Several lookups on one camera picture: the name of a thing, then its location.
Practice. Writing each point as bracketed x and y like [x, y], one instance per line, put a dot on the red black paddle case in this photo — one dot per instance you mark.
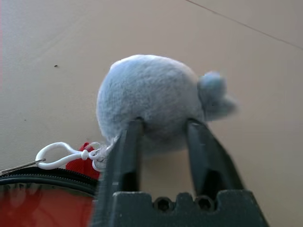
[59, 176]

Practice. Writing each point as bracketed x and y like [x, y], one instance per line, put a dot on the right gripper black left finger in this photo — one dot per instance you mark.
[125, 160]

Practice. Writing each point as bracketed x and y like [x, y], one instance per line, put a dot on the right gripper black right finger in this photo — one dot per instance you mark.
[208, 160]

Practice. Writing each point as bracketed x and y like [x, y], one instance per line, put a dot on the grey plush toy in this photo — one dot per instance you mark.
[154, 94]

